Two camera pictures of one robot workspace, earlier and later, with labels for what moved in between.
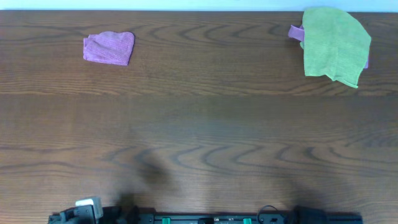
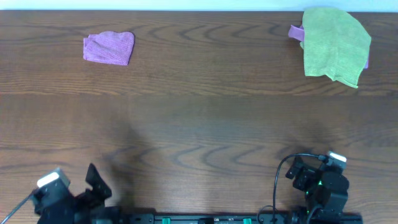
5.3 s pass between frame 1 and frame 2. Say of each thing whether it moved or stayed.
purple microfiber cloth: stayed
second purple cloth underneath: stayed
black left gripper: moved
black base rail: stayed
